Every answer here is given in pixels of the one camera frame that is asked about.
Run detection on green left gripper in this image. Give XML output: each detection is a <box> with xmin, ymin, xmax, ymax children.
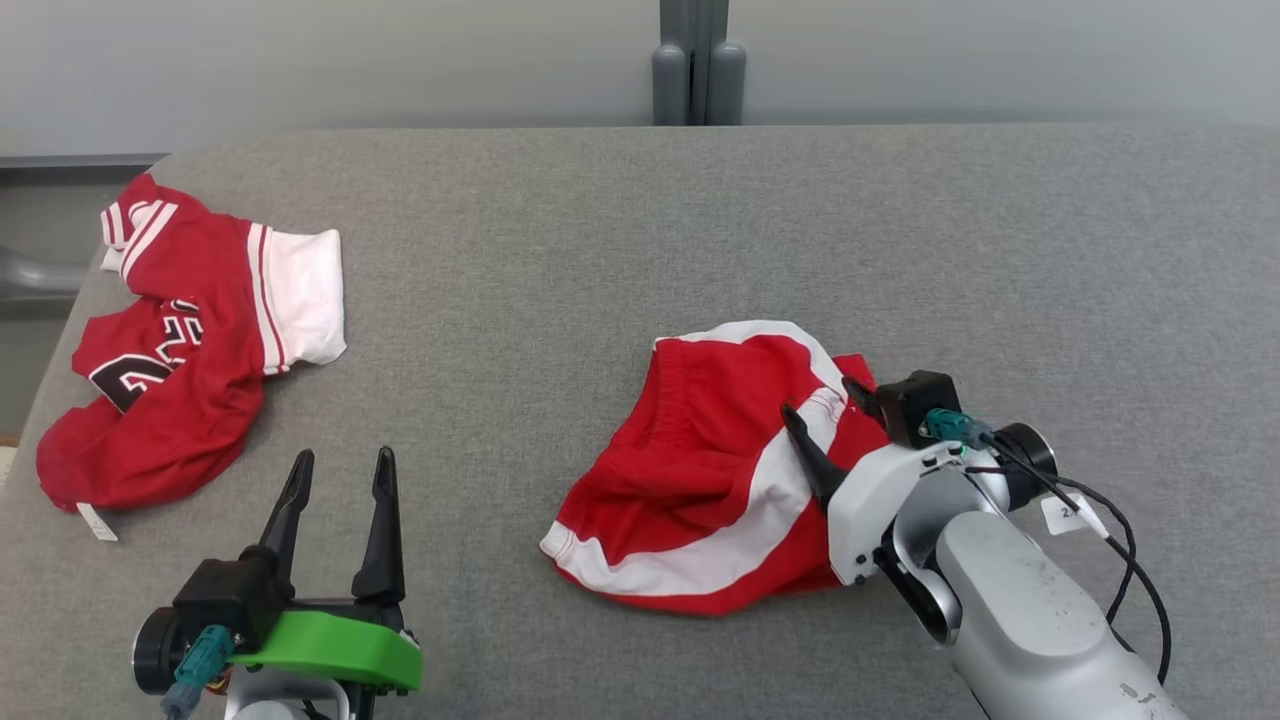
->
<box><xmin>133</xmin><ymin>446</ymin><xmax>423</xmax><ymax>694</ymax></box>

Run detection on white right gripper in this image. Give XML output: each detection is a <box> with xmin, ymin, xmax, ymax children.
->
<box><xmin>781</xmin><ymin>377</ymin><xmax>1058</xmax><ymax>586</ymax></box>

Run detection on red white-striped shorts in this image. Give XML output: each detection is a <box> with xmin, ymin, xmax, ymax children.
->
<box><xmin>540</xmin><ymin>320</ymin><xmax>891</xmax><ymax>616</ymax></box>

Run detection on red numbered jersey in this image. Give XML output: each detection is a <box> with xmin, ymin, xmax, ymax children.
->
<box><xmin>36</xmin><ymin>173</ymin><xmax>348</xmax><ymax>543</ymax></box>

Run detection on grey fabric sofa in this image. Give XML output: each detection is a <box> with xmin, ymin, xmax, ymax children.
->
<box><xmin>0</xmin><ymin>122</ymin><xmax>1280</xmax><ymax>720</ymax></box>

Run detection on grey metal tube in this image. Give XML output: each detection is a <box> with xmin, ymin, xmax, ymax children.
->
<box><xmin>0</xmin><ymin>245</ymin><xmax>89</xmax><ymax>301</ymax></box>

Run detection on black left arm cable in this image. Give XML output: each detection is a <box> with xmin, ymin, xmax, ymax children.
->
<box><xmin>160</xmin><ymin>625</ymin><xmax>233</xmax><ymax>720</ymax></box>

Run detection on white cable label tag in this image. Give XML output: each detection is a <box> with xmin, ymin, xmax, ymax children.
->
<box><xmin>1040</xmin><ymin>493</ymin><xmax>1109</xmax><ymax>538</ymax></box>

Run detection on grey partition post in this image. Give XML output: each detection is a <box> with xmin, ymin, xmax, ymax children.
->
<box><xmin>652</xmin><ymin>0</ymin><xmax>748</xmax><ymax>127</ymax></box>

